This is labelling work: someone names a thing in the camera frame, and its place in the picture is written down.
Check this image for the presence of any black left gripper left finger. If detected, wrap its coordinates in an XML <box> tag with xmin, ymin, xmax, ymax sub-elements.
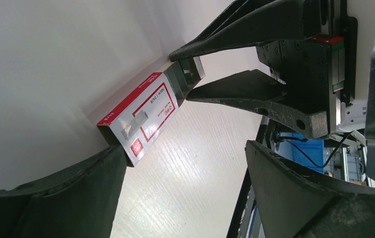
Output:
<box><xmin>0</xmin><ymin>145</ymin><xmax>126</xmax><ymax>238</ymax></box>

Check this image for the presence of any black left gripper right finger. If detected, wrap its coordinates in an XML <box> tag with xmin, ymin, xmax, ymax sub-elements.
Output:
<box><xmin>245</xmin><ymin>141</ymin><xmax>375</xmax><ymax>238</ymax></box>

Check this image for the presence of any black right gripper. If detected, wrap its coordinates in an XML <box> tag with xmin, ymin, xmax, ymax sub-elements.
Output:
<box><xmin>169</xmin><ymin>0</ymin><xmax>358</xmax><ymax>139</ymax></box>

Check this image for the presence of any grey staple box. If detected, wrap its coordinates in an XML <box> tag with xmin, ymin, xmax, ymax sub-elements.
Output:
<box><xmin>164</xmin><ymin>57</ymin><xmax>205</xmax><ymax>107</ymax></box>

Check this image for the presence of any red white staple box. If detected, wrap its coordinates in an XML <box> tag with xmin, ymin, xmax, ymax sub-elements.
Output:
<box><xmin>97</xmin><ymin>72</ymin><xmax>179</xmax><ymax>167</ymax></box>

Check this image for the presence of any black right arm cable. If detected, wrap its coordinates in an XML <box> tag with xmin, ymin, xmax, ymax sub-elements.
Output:
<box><xmin>278</xmin><ymin>131</ymin><xmax>356</xmax><ymax>170</ymax></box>

